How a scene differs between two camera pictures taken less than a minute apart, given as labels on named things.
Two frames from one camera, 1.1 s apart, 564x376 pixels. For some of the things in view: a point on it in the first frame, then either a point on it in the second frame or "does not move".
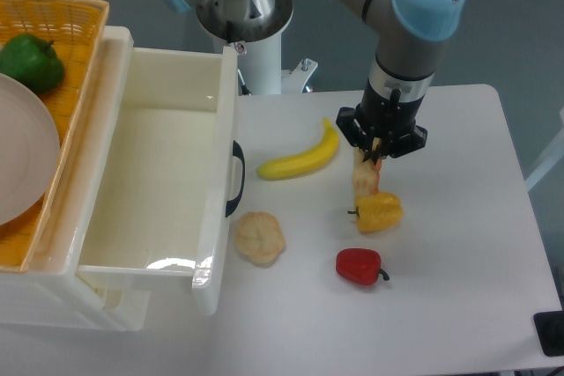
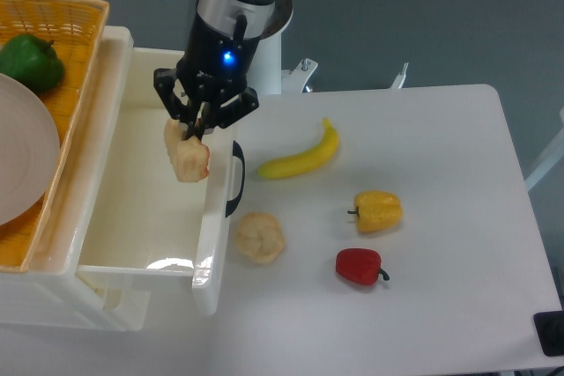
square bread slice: x=367 y=173 to x=189 y=158
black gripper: x=390 y=121 to x=212 y=71
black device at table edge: x=550 y=331 does not move
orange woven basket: x=73 y=25 does not move
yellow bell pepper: x=377 y=211 does not move
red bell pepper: x=359 y=265 does not move
